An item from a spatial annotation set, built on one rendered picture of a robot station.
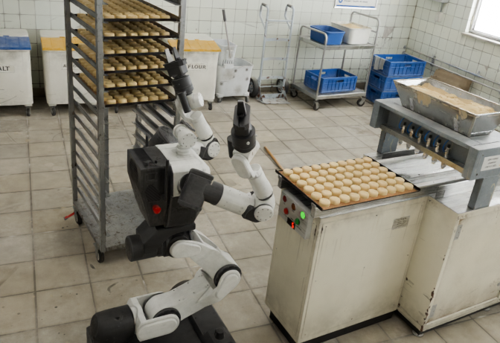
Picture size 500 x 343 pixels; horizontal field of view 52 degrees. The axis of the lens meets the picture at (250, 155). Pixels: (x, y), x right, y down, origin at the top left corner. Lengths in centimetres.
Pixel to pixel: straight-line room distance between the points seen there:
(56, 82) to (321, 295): 374
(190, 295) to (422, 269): 124
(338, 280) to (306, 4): 472
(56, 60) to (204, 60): 153
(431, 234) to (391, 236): 22
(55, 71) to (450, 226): 405
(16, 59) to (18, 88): 30
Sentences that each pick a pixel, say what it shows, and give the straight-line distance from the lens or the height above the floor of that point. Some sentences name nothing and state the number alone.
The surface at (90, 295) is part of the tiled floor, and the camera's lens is 315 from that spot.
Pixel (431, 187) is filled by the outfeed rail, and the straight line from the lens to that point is 279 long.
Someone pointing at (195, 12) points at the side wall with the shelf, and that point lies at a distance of 629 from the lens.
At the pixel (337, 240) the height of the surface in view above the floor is 69.
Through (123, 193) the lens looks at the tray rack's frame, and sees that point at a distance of 381.
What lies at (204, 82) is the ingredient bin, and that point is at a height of 35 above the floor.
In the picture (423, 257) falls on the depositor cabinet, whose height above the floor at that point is 50.
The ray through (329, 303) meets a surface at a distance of 274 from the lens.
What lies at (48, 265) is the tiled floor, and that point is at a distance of 341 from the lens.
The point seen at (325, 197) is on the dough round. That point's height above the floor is 91.
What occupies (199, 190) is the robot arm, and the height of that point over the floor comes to 108.
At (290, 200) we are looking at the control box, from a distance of 247.
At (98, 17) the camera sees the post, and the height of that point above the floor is 152.
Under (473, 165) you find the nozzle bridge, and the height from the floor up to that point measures 110.
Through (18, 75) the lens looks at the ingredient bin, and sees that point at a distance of 551.
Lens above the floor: 201
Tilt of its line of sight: 24 degrees down
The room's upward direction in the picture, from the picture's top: 7 degrees clockwise
